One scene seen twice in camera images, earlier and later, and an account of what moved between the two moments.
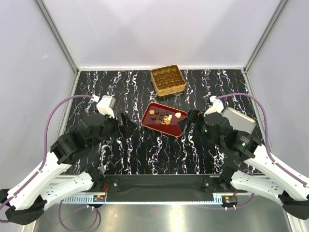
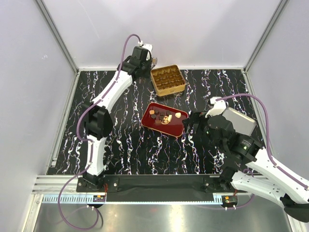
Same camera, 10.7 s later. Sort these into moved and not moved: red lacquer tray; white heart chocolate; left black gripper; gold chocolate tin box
Moved: left black gripper
Not moved: red lacquer tray; gold chocolate tin box; white heart chocolate
